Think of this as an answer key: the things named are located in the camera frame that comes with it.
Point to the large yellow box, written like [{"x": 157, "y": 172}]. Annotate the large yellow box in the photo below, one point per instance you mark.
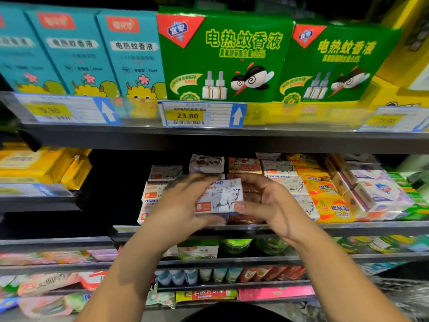
[{"x": 409, "y": 43}]

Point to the row of red tubes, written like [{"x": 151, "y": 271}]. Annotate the row of red tubes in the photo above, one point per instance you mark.
[{"x": 271, "y": 273}]

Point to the green white carton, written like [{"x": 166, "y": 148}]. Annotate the green white carton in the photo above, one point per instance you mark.
[
  {"x": 198, "y": 250},
  {"x": 171, "y": 251}
]

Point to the row of pink orange packets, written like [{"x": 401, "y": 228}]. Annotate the row of pink orange packets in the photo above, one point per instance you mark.
[{"x": 53, "y": 257}]

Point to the pile of colourful packets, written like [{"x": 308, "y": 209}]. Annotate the pile of colourful packets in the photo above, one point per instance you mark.
[{"x": 33, "y": 295}]

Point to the person's left forearm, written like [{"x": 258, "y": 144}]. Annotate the person's left forearm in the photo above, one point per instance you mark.
[{"x": 127, "y": 281}]

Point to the stack of white orange soap boxes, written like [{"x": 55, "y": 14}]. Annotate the stack of white orange soap boxes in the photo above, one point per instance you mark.
[{"x": 278, "y": 169}]

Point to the stack of floral soap boxes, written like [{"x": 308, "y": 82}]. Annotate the stack of floral soap boxes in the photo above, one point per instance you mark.
[{"x": 206, "y": 164}]

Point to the stack of yellow soap cartons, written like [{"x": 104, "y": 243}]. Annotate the stack of yellow soap cartons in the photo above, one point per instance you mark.
[{"x": 33, "y": 164}]

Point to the person's left hand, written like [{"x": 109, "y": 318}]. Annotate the person's left hand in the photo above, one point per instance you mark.
[{"x": 174, "y": 214}]

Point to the stack of green soap boxes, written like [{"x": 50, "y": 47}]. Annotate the stack of green soap boxes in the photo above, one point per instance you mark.
[{"x": 412, "y": 197}]

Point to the row of blue white tubes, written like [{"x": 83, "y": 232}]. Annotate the row of blue white tubes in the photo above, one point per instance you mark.
[{"x": 198, "y": 275}]

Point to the person's right hand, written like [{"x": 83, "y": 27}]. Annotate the person's right hand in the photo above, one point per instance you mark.
[{"x": 281, "y": 211}]

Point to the white blue price strip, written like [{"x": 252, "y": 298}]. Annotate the white blue price strip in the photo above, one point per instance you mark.
[{"x": 30, "y": 191}]

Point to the white floral packet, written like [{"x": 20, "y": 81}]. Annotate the white floral packet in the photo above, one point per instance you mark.
[{"x": 159, "y": 297}]

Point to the teal packets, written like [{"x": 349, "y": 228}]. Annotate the teal packets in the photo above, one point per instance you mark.
[{"x": 382, "y": 267}]

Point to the green box mosquito print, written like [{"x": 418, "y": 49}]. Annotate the green box mosquito print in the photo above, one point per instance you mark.
[
  {"x": 221, "y": 50},
  {"x": 342, "y": 60}
]

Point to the flat yellow box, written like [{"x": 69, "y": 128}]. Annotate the flat yellow box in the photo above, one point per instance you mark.
[{"x": 389, "y": 97}]

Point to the red white packet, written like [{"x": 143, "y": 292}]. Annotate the red white packet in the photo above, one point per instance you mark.
[{"x": 92, "y": 278}]

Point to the stack of white purple soap boxes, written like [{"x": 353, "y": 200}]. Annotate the stack of white purple soap boxes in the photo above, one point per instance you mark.
[{"x": 375, "y": 191}]

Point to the stack of pink soap boxes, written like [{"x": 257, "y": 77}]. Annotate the stack of pink soap boxes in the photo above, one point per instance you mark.
[{"x": 245, "y": 165}]

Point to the person's right forearm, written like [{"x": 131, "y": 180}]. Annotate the person's right forearm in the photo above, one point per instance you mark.
[{"x": 345, "y": 281}]

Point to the yellow red flat pack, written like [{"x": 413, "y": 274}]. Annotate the yellow red flat pack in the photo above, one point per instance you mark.
[{"x": 204, "y": 295}]

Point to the stack of yellow soap boxes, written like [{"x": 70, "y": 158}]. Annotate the stack of yellow soap boxes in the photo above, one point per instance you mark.
[{"x": 332, "y": 208}]

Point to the pink flat pack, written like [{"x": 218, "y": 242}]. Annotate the pink flat pack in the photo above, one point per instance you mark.
[{"x": 275, "y": 292}]

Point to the white blue price tag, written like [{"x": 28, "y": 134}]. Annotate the white blue price tag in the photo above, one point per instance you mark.
[
  {"x": 395, "y": 120},
  {"x": 64, "y": 109},
  {"x": 201, "y": 115}
]

